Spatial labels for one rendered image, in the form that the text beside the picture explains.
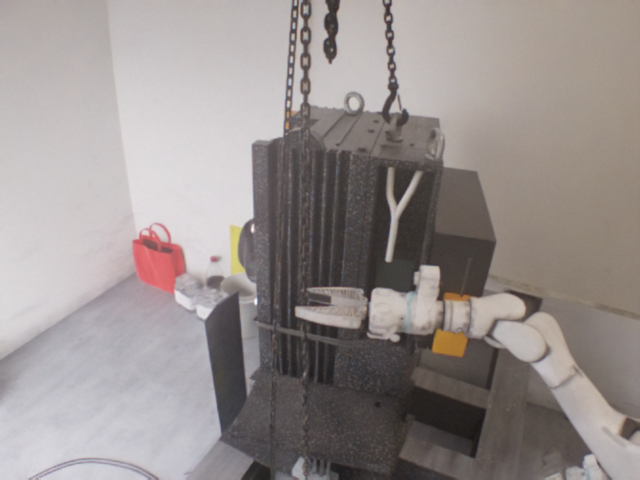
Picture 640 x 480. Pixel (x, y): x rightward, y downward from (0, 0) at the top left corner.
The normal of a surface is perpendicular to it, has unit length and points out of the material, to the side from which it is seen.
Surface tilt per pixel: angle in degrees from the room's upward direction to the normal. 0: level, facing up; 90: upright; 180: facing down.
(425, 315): 57
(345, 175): 90
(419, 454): 0
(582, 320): 90
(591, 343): 90
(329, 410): 0
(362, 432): 0
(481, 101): 90
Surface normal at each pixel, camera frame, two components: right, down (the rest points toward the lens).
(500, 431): 0.04, -0.88
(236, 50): -0.44, 0.41
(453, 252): -0.22, 0.46
